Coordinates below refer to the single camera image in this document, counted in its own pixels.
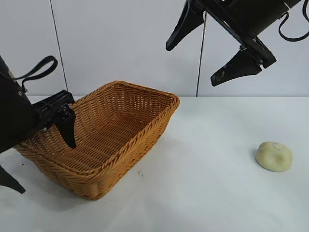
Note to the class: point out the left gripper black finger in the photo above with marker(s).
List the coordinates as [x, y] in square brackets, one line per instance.
[67, 128]
[9, 183]

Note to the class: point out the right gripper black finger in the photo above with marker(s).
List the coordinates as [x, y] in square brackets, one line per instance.
[189, 19]
[239, 67]

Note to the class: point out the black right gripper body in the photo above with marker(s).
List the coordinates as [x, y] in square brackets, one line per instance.
[253, 14]

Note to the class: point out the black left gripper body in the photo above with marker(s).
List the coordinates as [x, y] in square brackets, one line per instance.
[14, 116]

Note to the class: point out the brown woven wicker basket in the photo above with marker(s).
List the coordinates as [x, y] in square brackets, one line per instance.
[116, 135]

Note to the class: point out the pale yellow egg yolk pastry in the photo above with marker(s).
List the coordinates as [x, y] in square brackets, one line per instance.
[274, 158]

